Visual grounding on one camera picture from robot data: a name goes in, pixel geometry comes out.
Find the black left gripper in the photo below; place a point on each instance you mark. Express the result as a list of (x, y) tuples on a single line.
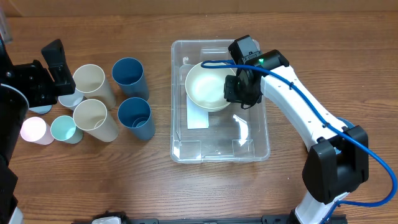
[(46, 91)]

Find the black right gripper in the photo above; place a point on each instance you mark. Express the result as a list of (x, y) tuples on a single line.
[(233, 96)]

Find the small light blue cup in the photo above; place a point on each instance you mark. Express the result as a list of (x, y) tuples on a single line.
[(41, 109)]

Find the cream bowl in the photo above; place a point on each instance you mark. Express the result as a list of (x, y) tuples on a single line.
[(205, 87)]

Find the small pink cup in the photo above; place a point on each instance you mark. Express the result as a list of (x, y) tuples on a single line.
[(36, 130)]

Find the blue bowl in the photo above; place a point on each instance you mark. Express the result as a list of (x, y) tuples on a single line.
[(346, 122)]

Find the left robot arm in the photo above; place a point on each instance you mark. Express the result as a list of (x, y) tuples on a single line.
[(14, 107)]

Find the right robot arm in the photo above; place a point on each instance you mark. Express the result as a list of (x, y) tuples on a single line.
[(334, 166)]

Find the small grey cup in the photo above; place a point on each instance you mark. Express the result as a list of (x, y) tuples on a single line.
[(71, 101)]

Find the clear plastic storage bin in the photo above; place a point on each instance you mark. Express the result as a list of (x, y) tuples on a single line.
[(234, 134)]

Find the white label in bin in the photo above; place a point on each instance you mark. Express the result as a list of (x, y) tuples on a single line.
[(197, 118)]

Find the small mint green cup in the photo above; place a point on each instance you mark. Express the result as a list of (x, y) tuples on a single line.
[(65, 130)]

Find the tall beige cup, rear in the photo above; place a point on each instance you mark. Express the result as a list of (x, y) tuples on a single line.
[(91, 80)]

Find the tall beige cup, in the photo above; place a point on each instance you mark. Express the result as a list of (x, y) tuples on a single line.
[(91, 80), (93, 117)]

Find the tall beige cup, front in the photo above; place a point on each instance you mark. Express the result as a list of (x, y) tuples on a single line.
[(93, 117)]

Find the tall dark blue cup, rear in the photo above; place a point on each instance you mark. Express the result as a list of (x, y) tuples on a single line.
[(128, 73)]

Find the tall dark blue cup, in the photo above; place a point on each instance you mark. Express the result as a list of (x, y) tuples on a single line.
[(135, 114), (128, 73)]

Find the tall dark blue cup, front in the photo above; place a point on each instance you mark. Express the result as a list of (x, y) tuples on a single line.
[(135, 114)]

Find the black rail at table edge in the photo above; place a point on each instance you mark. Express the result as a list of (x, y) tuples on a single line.
[(121, 217)]

